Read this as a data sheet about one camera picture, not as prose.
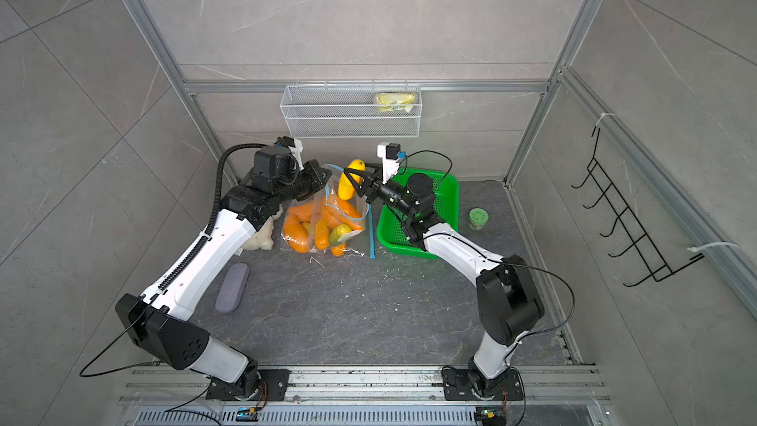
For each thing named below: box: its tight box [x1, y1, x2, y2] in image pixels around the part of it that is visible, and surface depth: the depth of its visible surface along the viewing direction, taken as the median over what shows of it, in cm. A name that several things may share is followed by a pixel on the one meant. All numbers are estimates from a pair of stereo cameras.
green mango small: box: [329, 222, 352, 247], surface depth 85 cm
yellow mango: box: [338, 158, 367, 201], surface depth 72 cm
